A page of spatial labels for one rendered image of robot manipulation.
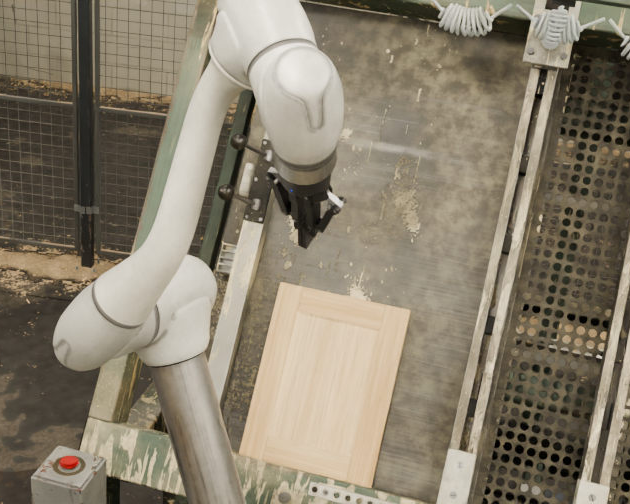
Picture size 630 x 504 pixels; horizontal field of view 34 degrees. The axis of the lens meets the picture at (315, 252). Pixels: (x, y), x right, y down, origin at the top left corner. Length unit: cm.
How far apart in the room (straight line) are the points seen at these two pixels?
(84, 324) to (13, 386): 259
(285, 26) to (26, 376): 306
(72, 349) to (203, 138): 42
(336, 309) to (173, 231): 92
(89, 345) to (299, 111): 58
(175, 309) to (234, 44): 53
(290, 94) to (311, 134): 7
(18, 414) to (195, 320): 234
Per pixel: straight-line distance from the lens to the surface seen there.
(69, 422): 399
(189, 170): 148
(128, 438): 243
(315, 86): 125
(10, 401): 412
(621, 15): 242
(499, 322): 227
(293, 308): 237
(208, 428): 181
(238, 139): 233
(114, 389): 244
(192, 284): 176
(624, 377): 227
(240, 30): 138
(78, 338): 164
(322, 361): 235
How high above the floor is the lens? 236
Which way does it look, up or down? 26 degrees down
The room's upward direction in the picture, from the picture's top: 6 degrees clockwise
